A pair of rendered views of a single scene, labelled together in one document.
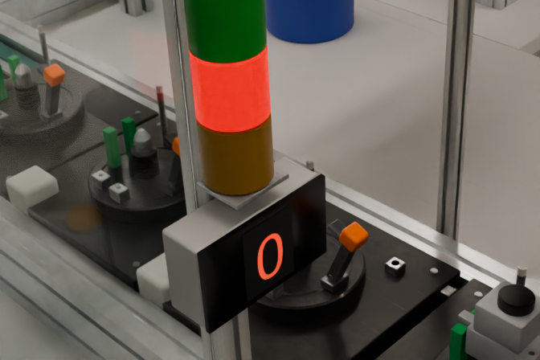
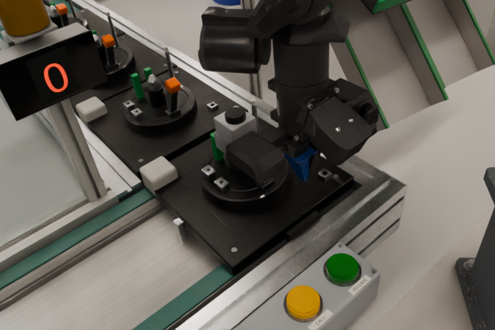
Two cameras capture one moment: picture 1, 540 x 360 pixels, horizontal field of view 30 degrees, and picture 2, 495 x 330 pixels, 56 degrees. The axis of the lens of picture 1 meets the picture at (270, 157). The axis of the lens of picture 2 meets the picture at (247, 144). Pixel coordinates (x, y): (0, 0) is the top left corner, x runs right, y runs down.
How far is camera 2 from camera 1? 0.35 m
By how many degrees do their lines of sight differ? 9
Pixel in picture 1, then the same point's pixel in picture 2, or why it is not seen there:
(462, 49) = not seen: outside the picture
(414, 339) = (208, 144)
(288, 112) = not seen: hidden behind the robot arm
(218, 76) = not seen: outside the picture
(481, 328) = (218, 132)
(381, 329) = (193, 138)
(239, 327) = (71, 125)
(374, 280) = (199, 113)
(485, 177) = not seen: hidden behind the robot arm
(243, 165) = (15, 15)
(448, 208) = (253, 78)
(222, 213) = (19, 49)
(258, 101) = not seen: outside the picture
